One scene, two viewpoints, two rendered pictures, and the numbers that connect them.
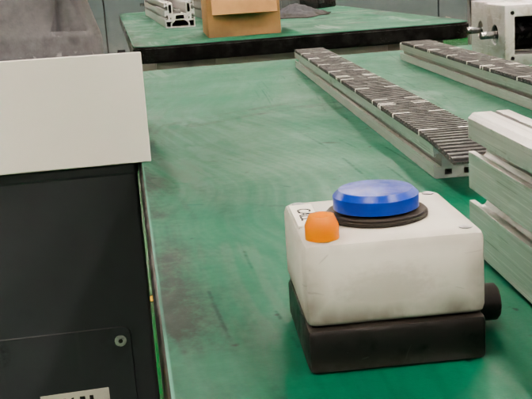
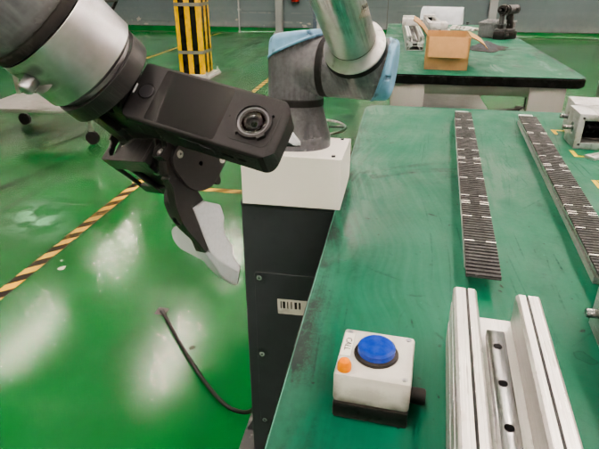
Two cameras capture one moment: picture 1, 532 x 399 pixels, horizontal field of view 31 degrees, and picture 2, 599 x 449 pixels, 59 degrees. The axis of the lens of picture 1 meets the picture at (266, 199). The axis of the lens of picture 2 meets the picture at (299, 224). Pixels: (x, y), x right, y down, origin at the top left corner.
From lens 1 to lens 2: 0.28 m
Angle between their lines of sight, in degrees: 21
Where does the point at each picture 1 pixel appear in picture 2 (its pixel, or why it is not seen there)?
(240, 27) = (443, 65)
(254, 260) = (348, 318)
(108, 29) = (389, 14)
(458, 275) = (397, 398)
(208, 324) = (308, 363)
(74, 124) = (306, 188)
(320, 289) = (339, 388)
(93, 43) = (324, 142)
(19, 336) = (271, 272)
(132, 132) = (332, 196)
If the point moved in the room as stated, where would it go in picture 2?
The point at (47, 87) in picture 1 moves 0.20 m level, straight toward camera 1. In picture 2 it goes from (295, 169) to (283, 211)
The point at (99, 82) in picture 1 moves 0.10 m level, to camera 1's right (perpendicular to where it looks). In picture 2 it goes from (319, 171) to (370, 176)
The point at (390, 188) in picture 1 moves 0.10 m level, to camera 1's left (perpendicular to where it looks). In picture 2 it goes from (381, 348) to (292, 330)
